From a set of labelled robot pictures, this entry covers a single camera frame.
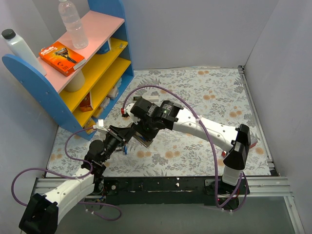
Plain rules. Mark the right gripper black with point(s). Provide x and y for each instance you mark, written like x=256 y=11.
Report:
x=143 y=129

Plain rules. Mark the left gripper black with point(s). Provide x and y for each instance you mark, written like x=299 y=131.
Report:
x=118 y=135

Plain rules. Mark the grey beige remote control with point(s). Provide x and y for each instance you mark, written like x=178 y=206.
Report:
x=141 y=135

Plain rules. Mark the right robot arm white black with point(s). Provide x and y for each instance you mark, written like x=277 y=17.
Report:
x=235 y=141

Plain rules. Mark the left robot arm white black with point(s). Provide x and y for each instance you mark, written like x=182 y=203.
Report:
x=44 y=212

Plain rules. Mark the pile of blue batteries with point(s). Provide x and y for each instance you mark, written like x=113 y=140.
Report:
x=122 y=148

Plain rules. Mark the white slim remote black end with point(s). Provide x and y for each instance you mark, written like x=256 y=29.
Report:
x=154 y=98

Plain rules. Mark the yellow sponge pack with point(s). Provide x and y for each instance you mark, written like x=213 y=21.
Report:
x=98 y=112

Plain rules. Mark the orange box on shelf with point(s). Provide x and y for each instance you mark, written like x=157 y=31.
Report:
x=87 y=103

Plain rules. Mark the blue pink yellow shelf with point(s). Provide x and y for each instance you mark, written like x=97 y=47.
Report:
x=108 y=60

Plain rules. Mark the beige cylinder container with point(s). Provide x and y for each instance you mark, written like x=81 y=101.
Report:
x=76 y=83

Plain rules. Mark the red silver battery box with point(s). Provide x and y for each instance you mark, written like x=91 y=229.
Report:
x=254 y=141

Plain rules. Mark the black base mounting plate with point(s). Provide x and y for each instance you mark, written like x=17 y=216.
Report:
x=159 y=190

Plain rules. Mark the orange Gillette razor box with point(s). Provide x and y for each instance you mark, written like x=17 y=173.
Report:
x=62 y=58

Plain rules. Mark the clear plastic water bottle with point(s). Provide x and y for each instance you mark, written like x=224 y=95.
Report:
x=73 y=23

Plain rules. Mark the white bottle black cap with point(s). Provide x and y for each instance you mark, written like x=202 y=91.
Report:
x=20 y=48

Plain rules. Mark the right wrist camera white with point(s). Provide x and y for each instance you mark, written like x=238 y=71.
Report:
x=126 y=112

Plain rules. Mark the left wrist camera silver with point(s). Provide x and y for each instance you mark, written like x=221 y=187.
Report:
x=99 y=126

